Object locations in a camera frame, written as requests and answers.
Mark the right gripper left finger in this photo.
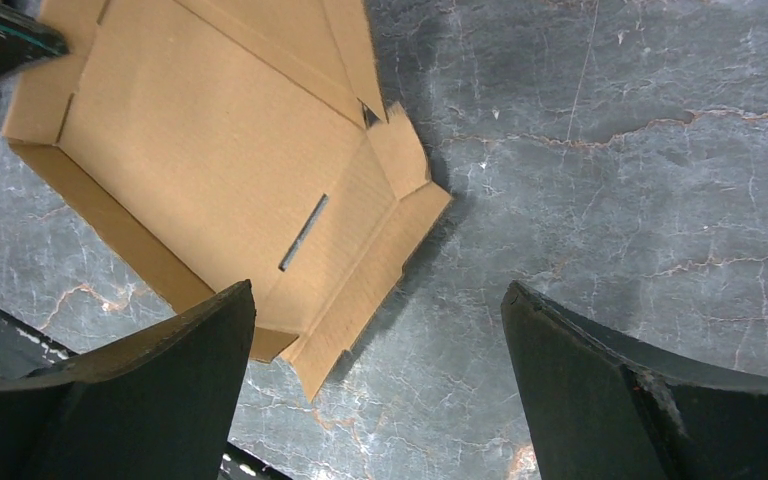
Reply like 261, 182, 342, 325
0, 280, 256, 479

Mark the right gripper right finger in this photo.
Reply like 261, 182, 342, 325
501, 281, 768, 479

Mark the cardboard box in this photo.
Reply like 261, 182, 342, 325
3, 0, 451, 398

